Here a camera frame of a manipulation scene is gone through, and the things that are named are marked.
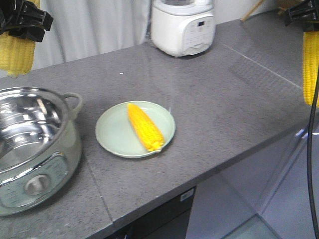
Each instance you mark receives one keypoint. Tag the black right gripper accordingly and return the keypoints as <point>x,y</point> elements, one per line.
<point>306,12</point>

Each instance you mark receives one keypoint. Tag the white soy milk blender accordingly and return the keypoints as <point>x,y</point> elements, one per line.
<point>182,27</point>

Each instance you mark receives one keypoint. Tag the white pleated curtain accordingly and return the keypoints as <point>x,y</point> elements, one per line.
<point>83,28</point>

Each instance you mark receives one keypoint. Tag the corn cob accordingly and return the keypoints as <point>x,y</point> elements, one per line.
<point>147,132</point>
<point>16,54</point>
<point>310,64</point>

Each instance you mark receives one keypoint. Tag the green electric cooking pot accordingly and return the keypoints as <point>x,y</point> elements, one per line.
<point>40,145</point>

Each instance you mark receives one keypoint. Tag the wooden stick object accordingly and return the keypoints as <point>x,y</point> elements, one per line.
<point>251,10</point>

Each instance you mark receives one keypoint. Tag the black drawer sterilizer cabinet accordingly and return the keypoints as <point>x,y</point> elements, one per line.
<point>167,221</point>

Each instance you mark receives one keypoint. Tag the light green plate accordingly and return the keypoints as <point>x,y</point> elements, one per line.
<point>115,133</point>

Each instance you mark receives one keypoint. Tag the grey cabinet door right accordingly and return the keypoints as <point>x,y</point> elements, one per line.
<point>261,196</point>

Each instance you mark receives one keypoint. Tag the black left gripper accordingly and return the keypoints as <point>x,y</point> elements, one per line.
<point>23,19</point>

